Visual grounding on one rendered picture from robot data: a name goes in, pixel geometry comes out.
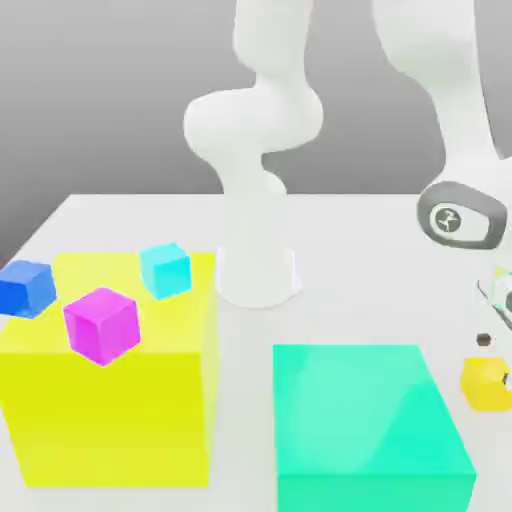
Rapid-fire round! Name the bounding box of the large teal box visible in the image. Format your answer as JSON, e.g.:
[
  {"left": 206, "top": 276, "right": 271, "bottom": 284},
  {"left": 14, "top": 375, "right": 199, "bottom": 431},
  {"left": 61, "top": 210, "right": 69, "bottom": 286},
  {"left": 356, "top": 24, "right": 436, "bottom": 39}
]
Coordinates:
[{"left": 272, "top": 343, "right": 478, "bottom": 512}]

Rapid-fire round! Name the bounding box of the large yellow box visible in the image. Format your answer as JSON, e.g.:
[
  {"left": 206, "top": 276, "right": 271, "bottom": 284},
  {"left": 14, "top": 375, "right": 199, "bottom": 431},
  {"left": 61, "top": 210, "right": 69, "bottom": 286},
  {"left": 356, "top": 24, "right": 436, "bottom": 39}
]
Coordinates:
[{"left": 0, "top": 251, "right": 221, "bottom": 490}]

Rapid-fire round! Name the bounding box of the small yellow cube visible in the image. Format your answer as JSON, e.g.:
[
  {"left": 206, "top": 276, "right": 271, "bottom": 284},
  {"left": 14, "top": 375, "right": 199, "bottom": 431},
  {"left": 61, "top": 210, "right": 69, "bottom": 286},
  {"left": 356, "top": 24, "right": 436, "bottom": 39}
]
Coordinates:
[{"left": 459, "top": 356, "right": 512, "bottom": 413}]

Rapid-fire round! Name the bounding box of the small magenta cube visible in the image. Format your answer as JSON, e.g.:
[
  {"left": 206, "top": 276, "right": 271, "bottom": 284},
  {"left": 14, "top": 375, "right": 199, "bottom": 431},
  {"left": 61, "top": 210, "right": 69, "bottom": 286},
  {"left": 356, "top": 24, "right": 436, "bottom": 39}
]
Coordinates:
[{"left": 62, "top": 286, "right": 142, "bottom": 368}]

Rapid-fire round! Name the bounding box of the small cyan cube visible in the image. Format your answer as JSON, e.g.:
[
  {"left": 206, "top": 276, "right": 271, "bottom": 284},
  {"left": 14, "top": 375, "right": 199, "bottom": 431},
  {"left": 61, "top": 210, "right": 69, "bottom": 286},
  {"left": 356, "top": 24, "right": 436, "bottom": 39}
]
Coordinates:
[{"left": 138, "top": 241, "right": 194, "bottom": 302}]

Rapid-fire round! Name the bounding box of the small blue cube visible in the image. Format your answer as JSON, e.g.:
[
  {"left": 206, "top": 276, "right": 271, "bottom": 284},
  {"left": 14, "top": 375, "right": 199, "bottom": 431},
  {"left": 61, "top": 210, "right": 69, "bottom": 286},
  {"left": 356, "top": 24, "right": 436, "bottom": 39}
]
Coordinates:
[{"left": 0, "top": 259, "right": 58, "bottom": 320}]

